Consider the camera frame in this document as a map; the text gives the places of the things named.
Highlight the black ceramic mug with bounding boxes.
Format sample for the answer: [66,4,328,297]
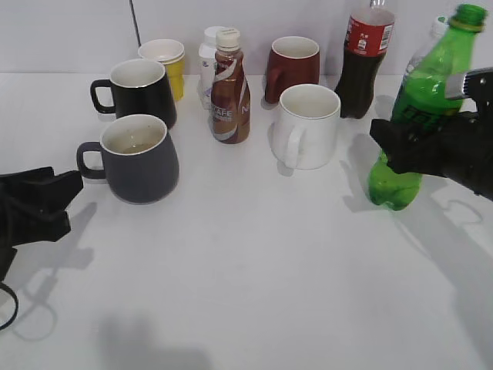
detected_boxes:
[89,59,177,129]

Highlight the white ceramic mug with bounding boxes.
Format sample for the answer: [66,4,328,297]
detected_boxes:
[270,84,341,170]

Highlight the clear water bottle green label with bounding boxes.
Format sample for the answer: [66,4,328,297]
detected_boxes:
[405,15,448,76]

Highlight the black cable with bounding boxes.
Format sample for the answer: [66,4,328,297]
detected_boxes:
[0,283,19,331]

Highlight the red ceramic mug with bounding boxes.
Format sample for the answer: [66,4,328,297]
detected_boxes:
[264,36,320,104]

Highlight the brown coffee drink bottle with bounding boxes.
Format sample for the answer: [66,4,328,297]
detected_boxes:
[211,28,250,144]

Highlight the cola bottle red label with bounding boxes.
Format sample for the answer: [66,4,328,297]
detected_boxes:
[335,1,395,119]

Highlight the green plastic soda bottle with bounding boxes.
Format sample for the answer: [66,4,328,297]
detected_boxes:
[367,4,487,210]

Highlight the grey ceramic mug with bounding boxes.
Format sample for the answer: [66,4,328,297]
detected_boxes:
[76,114,179,204]

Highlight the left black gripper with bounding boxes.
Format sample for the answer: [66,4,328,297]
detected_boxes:
[1,166,83,281]

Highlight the yellow paper cup stack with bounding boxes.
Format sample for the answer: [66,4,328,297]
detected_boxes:
[138,39,185,102]

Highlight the white milk drink bottle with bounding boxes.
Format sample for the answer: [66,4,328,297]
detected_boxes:
[197,26,226,109]

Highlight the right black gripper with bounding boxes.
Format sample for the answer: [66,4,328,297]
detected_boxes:
[370,109,492,200]

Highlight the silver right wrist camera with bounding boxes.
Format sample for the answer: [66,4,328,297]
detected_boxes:
[444,67,492,103]

